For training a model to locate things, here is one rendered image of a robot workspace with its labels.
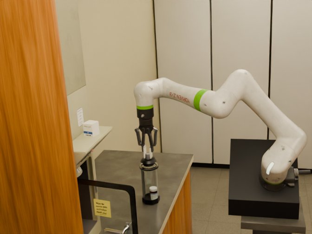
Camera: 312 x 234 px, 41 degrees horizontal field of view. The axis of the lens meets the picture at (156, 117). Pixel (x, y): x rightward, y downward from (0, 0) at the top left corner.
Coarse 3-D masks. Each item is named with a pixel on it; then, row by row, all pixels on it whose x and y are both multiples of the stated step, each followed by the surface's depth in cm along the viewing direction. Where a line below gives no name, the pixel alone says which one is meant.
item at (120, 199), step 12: (84, 180) 171; (84, 192) 173; (96, 192) 171; (108, 192) 168; (120, 192) 166; (132, 192) 164; (84, 204) 175; (120, 204) 168; (132, 204) 166; (84, 216) 177; (96, 216) 174; (120, 216) 170; (132, 216) 167; (84, 228) 179; (96, 228) 177; (120, 228) 172; (132, 228) 169
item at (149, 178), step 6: (156, 162) 238; (144, 168) 232; (150, 168) 232; (144, 174) 233; (150, 174) 233; (156, 174) 235; (144, 180) 235; (150, 180) 234; (156, 180) 236; (144, 186) 236; (150, 186) 235; (156, 186) 237; (144, 192) 238; (150, 192) 236; (156, 192) 238; (144, 198) 239; (150, 198) 237; (156, 198) 239
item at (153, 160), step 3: (147, 153) 234; (147, 156) 233; (141, 159) 235; (144, 159) 234; (147, 159) 233; (150, 159) 233; (153, 159) 233; (141, 162) 233; (144, 162) 231; (147, 162) 231; (150, 162) 231; (153, 162) 232; (144, 165) 233; (147, 165) 232; (150, 165) 232
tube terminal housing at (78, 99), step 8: (80, 88) 188; (72, 96) 180; (80, 96) 188; (72, 104) 181; (80, 104) 188; (72, 112) 181; (88, 112) 197; (72, 120) 181; (72, 128) 181; (80, 128) 189; (72, 136) 181; (88, 160) 205; (88, 168) 205
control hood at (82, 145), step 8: (104, 128) 195; (112, 128) 196; (80, 136) 186; (88, 136) 185; (96, 136) 184; (104, 136) 187; (80, 144) 176; (88, 144) 176; (96, 144) 178; (80, 152) 168; (88, 152) 171; (80, 160) 170
